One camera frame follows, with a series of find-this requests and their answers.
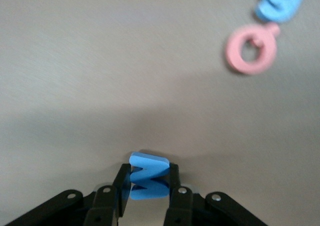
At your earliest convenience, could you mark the pink capital letter Q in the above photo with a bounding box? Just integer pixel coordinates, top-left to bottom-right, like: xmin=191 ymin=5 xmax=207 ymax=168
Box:
xmin=223 ymin=23 xmax=281 ymax=76

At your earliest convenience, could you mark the blue capital letter W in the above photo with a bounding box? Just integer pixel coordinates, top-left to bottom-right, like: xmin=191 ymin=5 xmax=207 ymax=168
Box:
xmin=128 ymin=151 xmax=171 ymax=201

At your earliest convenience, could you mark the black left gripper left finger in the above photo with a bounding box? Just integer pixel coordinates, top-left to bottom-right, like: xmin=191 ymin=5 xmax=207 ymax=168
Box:
xmin=4 ymin=163 xmax=131 ymax=226

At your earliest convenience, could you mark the blue lowercase letter g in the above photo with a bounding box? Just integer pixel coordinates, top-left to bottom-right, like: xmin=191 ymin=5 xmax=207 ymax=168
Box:
xmin=254 ymin=0 xmax=310 ymax=24

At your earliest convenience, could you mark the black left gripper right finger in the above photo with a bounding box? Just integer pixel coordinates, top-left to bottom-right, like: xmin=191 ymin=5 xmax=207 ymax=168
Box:
xmin=163 ymin=163 xmax=268 ymax=226

